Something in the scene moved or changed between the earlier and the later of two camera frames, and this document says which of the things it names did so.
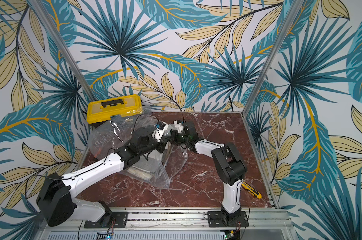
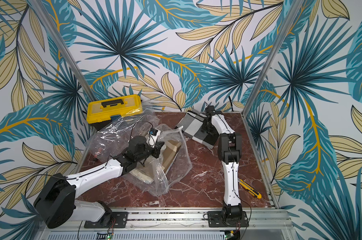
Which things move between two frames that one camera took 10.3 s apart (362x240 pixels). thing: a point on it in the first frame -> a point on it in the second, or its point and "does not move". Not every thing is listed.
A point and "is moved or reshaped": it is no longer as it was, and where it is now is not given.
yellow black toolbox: [100, 111] does not move
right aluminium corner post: [293, 15] does not move
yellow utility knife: [251, 190] does not move
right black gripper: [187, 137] -> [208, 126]
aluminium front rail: [181, 225] does not move
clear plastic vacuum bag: [160, 169] is moved or reshaped
